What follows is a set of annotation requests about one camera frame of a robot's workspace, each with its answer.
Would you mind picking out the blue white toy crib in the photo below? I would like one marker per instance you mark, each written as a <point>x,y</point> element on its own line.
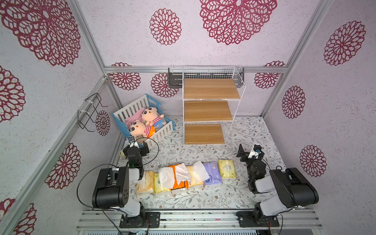
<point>133,111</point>

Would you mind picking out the yellow-green tissue box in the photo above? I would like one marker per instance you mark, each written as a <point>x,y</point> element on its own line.
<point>164,181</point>

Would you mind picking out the black wire wall rack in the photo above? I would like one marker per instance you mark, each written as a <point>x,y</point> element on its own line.
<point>85,115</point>

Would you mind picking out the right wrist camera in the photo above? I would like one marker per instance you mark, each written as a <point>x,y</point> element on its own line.
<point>256,154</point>

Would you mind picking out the orange tissue pack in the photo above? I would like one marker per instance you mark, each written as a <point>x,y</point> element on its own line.
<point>182,178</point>

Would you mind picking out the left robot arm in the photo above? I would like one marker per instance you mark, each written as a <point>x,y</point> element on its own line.
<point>112,187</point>

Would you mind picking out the light green tissue pack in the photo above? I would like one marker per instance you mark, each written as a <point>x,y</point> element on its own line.
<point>227,169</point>

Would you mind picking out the pale yellow tissue pack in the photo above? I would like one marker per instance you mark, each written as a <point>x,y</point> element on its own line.
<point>198,175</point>

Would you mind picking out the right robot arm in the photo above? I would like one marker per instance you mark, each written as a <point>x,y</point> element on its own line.
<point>292,188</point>

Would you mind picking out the small round toy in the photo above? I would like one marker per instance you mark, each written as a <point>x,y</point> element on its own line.
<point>122,155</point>

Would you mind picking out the white wire wooden shelf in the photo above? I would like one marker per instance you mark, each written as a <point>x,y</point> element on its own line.
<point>211,98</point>

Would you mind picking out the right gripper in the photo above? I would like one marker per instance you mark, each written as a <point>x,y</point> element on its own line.
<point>245,154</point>

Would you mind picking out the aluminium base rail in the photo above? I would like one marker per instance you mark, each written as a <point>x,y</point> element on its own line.
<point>175,220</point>

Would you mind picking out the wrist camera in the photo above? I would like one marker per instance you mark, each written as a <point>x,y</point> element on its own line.
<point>256,154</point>
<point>132,142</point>

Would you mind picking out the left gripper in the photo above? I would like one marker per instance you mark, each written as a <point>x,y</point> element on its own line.
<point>144,150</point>

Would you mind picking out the plush doll blue outfit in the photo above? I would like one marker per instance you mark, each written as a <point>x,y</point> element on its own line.
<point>153,118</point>

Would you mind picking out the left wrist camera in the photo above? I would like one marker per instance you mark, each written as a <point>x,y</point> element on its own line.
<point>132,142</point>

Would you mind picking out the purple tissue pack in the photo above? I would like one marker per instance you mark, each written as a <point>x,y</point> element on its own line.
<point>215,179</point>

